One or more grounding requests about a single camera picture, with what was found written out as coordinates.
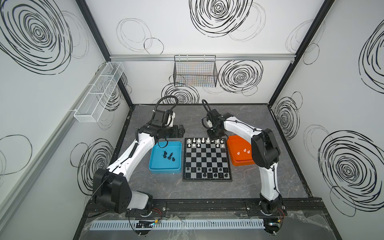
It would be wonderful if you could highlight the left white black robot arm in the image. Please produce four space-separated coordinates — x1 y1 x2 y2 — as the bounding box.
91 109 185 215

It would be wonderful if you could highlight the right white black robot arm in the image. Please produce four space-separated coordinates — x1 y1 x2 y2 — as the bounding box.
202 106 283 216

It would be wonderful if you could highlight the black white chess board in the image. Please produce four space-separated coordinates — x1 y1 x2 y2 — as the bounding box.
183 138 233 182

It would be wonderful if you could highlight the teal plastic tray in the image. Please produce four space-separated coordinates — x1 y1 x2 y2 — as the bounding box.
149 141 182 174

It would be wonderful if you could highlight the orange plastic tray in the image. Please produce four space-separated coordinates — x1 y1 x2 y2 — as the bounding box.
227 135 255 167

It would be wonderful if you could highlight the white pawn in orange tray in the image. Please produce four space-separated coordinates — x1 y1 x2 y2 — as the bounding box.
237 149 251 155

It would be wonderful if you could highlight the black wire basket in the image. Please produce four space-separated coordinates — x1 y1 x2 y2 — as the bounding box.
173 55 219 88

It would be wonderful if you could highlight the clear wire wall shelf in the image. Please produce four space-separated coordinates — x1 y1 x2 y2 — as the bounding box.
74 62 125 123

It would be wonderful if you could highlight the black mounting rail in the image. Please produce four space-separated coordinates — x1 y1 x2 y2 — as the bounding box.
85 197 326 218

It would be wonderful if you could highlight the white slotted cable duct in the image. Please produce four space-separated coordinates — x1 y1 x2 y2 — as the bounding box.
90 219 265 231

